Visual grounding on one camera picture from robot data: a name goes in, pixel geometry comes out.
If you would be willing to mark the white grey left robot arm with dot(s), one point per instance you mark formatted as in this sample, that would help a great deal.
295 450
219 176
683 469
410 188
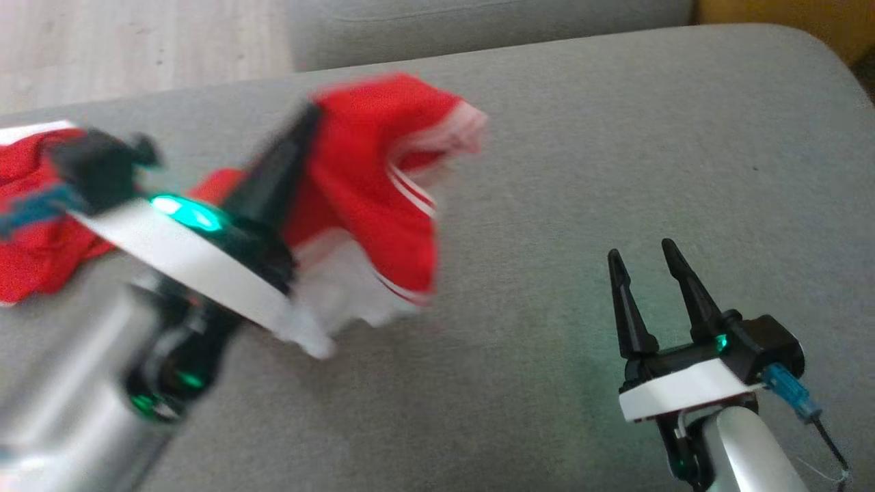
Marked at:
75 383

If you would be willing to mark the red white basketball jersey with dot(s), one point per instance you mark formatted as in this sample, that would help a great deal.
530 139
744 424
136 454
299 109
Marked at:
369 178

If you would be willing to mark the long grey seat cushion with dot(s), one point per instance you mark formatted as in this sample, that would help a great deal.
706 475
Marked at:
478 27

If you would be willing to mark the red basketball shorts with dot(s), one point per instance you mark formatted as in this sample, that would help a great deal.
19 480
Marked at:
34 260

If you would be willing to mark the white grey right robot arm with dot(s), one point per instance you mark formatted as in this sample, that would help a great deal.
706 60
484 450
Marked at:
745 451

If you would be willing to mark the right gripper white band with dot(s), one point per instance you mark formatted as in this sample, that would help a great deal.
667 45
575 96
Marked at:
690 386

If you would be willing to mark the wide grey sofa seat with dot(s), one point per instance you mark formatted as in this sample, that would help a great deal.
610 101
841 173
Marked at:
581 171

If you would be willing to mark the large yellow backrest cushion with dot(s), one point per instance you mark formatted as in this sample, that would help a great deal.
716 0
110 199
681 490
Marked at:
786 24

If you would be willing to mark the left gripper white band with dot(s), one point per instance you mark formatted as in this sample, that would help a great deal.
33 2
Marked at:
184 253

